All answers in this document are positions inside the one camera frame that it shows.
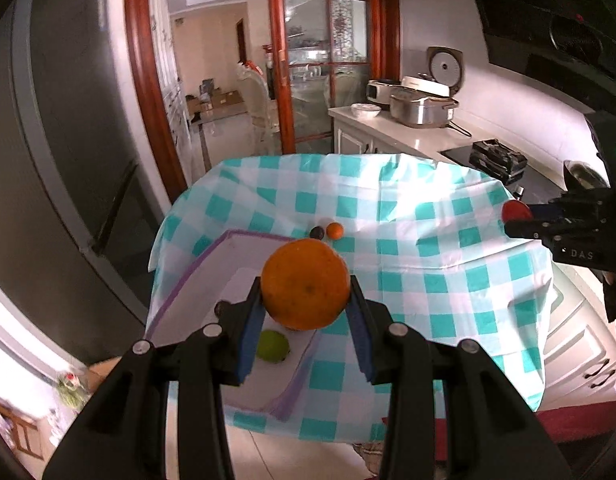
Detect teal checkered tablecloth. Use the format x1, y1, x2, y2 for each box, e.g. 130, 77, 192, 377
145, 152, 556, 443

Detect glass partition door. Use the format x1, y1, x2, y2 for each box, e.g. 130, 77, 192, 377
283, 0, 373, 152

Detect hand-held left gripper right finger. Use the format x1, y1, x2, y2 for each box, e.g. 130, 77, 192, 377
345, 276, 573, 480

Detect black range hood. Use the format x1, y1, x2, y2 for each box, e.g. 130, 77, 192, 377
460, 0, 616, 111

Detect steel cooker with white lid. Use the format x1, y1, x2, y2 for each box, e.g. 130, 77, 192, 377
390, 76, 472, 137

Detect clear plastic cover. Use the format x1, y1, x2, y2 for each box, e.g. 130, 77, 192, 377
235, 60, 279, 133

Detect grey refrigerator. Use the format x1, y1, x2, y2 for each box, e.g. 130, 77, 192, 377
0, 0, 169, 353

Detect silver kitchen appliance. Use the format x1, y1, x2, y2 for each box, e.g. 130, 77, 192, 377
366, 79, 403, 109

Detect red tomato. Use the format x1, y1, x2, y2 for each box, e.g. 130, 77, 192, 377
502, 200, 533, 222

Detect purple box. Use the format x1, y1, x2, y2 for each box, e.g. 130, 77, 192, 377
150, 229, 329, 422

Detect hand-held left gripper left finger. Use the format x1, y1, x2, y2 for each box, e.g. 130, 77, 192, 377
42, 276, 266, 480

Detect black case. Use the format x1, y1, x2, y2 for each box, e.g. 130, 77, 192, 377
469, 138, 530, 182

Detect green tomato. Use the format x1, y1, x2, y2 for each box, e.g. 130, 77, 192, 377
257, 329, 291, 362

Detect person's right hand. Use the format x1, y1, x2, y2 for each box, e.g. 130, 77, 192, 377
598, 269, 616, 336

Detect cardboard boxes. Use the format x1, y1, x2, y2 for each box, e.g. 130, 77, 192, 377
187, 79, 249, 117

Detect black induction cooktop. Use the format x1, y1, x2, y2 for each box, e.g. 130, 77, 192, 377
439, 144, 571, 201

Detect potted plant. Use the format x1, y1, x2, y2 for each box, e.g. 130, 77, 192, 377
52, 369, 90, 408

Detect wooden door frame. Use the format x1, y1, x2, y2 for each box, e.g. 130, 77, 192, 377
124, 0, 402, 202

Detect rice cooker with open lid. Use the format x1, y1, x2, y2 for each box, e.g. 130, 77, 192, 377
427, 46, 465, 97

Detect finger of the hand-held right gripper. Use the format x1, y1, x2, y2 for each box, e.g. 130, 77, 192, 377
505, 217, 559, 242
529, 201, 564, 220

